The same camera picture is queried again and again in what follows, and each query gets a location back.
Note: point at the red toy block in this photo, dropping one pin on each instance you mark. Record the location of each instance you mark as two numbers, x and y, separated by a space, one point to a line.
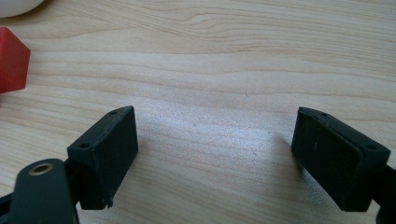
12 62

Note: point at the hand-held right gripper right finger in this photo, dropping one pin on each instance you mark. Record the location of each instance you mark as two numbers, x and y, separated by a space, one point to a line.
336 158

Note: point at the white plastic bin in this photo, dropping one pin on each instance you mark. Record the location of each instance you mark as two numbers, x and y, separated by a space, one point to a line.
12 6

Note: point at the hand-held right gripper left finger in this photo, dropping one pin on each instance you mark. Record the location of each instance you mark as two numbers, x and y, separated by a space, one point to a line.
102 161

